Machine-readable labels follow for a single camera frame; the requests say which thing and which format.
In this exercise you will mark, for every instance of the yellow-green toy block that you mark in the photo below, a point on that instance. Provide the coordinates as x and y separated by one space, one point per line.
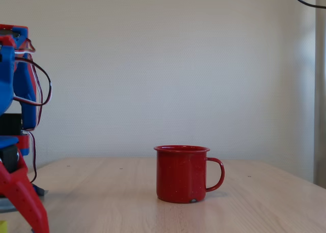
3 227

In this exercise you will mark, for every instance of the red enamel mug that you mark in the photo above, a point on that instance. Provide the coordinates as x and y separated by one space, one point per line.
178 174

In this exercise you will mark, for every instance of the grey curtain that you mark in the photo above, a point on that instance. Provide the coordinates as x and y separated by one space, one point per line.
320 90

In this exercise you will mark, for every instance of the grey duct tape patch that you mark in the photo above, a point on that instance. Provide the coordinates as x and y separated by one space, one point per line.
6 206

